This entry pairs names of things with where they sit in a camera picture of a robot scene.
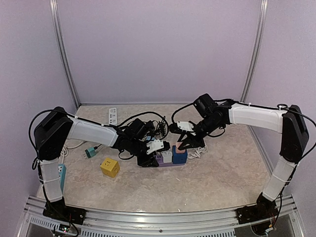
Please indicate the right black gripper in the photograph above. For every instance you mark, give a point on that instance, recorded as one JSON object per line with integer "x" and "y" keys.
{"x": 190, "y": 140}

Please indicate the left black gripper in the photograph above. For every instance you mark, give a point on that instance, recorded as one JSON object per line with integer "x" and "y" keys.
{"x": 147, "y": 162}

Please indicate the pink charger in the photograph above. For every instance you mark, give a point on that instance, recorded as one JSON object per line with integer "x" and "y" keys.
{"x": 177, "y": 145}

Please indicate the purple power strip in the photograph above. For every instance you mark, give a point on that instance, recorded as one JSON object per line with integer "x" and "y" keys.
{"x": 159, "y": 159}

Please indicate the dark blue cube socket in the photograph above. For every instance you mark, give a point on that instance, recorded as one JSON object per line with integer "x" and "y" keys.
{"x": 179, "y": 158}

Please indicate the white USB charger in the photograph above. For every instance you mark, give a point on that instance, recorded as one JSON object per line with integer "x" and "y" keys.
{"x": 167, "y": 156}

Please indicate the yellow cube socket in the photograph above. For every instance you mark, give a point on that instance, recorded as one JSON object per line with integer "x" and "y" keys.
{"x": 110, "y": 167}

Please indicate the teal USB charger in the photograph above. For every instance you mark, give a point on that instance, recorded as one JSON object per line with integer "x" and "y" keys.
{"x": 90, "y": 152}

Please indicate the white power strip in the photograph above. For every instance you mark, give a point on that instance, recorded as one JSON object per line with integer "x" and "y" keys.
{"x": 113, "y": 116}

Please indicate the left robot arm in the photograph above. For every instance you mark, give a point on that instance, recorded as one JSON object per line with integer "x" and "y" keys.
{"x": 48, "y": 138}

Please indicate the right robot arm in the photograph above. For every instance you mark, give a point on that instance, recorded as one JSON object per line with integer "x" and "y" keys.
{"x": 288, "y": 121}

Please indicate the teal power strip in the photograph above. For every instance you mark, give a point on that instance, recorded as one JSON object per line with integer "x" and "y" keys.
{"x": 62, "y": 175}

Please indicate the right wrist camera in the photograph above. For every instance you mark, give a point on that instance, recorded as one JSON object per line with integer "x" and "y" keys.
{"x": 182, "y": 127}

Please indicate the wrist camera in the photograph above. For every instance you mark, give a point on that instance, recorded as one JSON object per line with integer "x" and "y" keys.
{"x": 182, "y": 127}
{"x": 157, "y": 146}

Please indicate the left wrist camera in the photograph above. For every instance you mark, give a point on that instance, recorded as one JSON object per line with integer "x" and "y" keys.
{"x": 157, "y": 146}

